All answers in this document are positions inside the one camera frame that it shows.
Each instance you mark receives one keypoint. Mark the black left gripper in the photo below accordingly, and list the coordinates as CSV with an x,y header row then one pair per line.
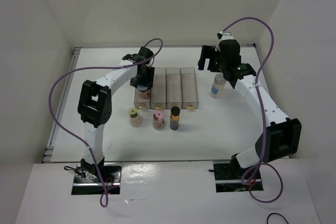
x,y
148,82

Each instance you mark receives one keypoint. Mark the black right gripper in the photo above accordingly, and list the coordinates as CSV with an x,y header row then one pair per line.
x,y
208,52

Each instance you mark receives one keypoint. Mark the clear-lid red spice jar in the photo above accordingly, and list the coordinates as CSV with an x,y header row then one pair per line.
x,y
143,92

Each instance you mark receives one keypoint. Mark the blue-label white spice bottle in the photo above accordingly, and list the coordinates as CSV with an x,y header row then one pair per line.
x,y
217,86

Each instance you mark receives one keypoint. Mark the yellow-lid spice bottle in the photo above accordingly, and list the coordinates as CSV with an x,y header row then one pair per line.
x,y
135,118

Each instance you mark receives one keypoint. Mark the black gold pepper bottle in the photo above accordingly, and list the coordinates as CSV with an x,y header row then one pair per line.
x,y
174,117

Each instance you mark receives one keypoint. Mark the pink-lid spice bottle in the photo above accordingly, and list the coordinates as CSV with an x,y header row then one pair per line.
x,y
158,120

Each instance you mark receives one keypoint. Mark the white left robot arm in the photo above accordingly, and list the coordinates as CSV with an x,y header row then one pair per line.
x,y
95,103

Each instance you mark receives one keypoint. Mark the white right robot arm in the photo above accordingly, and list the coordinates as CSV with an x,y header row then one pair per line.
x,y
280,134

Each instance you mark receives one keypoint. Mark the clear organizer bin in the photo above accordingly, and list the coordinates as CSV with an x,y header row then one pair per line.
x,y
173,88
158,91
189,89
141,104

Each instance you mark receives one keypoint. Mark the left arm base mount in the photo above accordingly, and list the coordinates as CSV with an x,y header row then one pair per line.
x,y
87,184

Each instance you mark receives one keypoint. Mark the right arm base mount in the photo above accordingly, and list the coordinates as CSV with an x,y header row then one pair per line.
x,y
228,181

